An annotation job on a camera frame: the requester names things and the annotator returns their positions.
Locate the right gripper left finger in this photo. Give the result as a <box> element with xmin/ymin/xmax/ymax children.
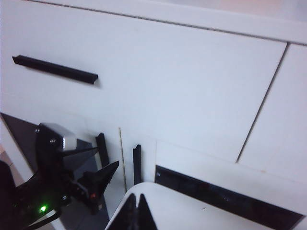
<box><xmin>115</xmin><ymin>193</ymin><xmax>138</xmax><ymax>230</ymax></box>

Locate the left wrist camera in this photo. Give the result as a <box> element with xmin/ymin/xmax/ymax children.
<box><xmin>35</xmin><ymin>122</ymin><xmax>78</xmax><ymax>154</ymax></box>

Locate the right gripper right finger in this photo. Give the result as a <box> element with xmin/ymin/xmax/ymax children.
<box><xmin>138</xmin><ymin>193</ymin><xmax>158</xmax><ymax>230</ymax></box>

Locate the wide white drawer front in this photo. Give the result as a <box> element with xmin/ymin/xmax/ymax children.
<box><xmin>0</xmin><ymin>0</ymin><xmax>288</xmax><ymax>163</ymax></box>

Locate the black drawer handle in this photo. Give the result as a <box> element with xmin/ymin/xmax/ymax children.
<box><xmin>12</xmin><ymin>54</ymin><xmax>99</xmax><ymax>87</ymax></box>

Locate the white cabinet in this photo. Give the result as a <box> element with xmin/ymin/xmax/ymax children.
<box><xmin>31</xmin><ymin>0</ymin><xmax>307</xmax><ymax>47</ymax></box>

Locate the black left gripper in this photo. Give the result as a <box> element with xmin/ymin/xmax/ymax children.
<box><xmin>14</xmin><ymin>146</ymin><xmax>120</xmax><ymax>227</ymax></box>

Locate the white glass-panel cabinet door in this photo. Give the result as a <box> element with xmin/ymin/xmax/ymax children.
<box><xmin>119</xmin><ymin>126</ymin><xmax>307</xmax><ymax>230</ymax></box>
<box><xmin>0</xmin><ymin>112</ymin><xmax>127</xmax><ymax>230</ymax></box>

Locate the black cable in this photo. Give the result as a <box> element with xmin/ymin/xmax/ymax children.
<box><xmin>23</xmin><ymin>208</ymin><xmax>62</xmax><ymax>228</ymax></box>

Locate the narrow white drawer front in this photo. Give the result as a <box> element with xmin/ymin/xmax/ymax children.
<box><xmin>236</xmin><ymin>43</ymin><xmax>307</xmax><ymax>183</ymax></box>

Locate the black vertical door handle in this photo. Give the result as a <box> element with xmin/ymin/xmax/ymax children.
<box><xmin>132</xmin><ymin>143</ymin><xmax>142</xmax><ymax>185</ymax></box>
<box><xmin>95</xmin><ymin>132</ymin><xmax>110</xmax><ymax>169</ymax></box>

